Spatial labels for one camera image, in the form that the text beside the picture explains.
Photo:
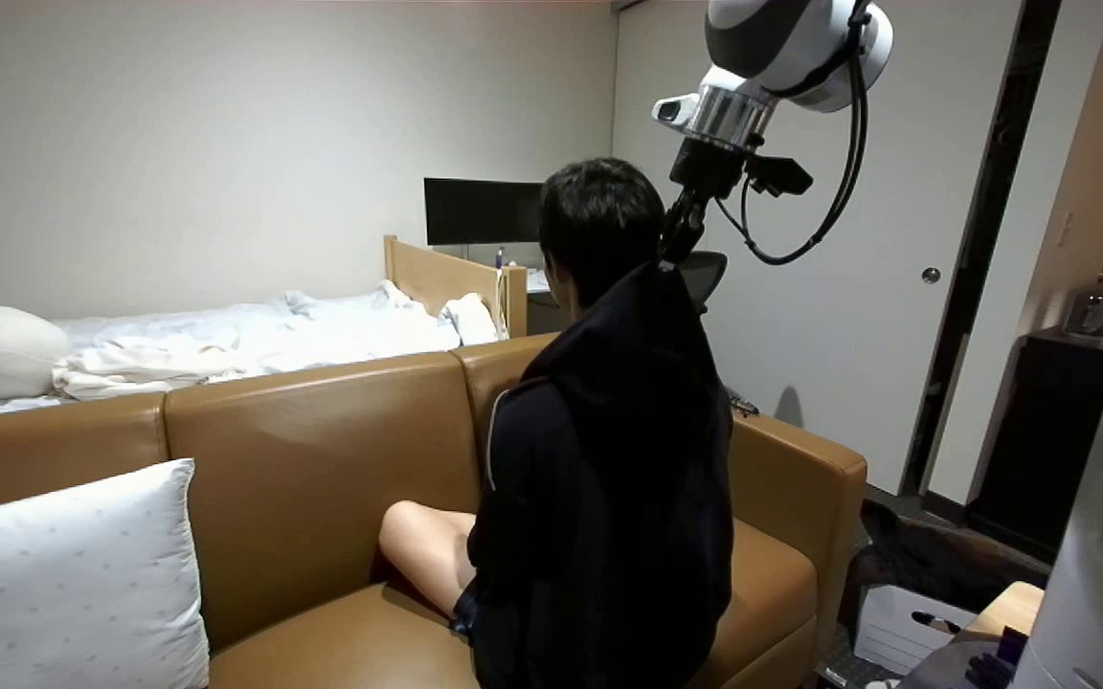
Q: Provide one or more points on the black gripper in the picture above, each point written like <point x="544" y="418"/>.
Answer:
<point x="706" y="172"/>

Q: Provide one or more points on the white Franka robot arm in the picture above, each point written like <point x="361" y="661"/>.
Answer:
<point x="793" y="38"/>

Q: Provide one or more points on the seated person with dark hair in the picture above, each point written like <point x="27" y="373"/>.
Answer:
<point x="595" y="224"/>

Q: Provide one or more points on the wide black monitor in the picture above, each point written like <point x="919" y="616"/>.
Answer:
<point x="481" y="213"/>

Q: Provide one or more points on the round door knob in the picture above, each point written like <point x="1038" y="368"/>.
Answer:
<point x="933" y="273"/>

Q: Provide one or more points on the black vertical beam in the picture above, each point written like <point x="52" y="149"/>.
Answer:
<point x="978" y="243"/>

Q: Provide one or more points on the dark cabinet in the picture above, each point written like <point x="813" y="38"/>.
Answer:
<point x="1042" y="433"/>

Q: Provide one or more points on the dark bag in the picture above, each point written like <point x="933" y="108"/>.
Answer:
<point x="949" y="557"/>

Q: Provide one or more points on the white cardboard box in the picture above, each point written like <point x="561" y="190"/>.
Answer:
<point x="909" y="626"/>

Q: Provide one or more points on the tan leather sofa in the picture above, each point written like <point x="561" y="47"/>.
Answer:
<point x="309" y="483"/>

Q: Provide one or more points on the white bedding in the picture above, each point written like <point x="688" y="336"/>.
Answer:
<point x="230" y="344"/>

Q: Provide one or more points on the tan paper item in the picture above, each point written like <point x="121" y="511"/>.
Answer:
<point x="1007" y="608"/>

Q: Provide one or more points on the white dotted pillow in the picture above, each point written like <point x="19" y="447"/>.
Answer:
<point x="65" y="587"/>

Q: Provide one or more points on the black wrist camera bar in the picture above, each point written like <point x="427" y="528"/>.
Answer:
<point x="780" y="172"/>

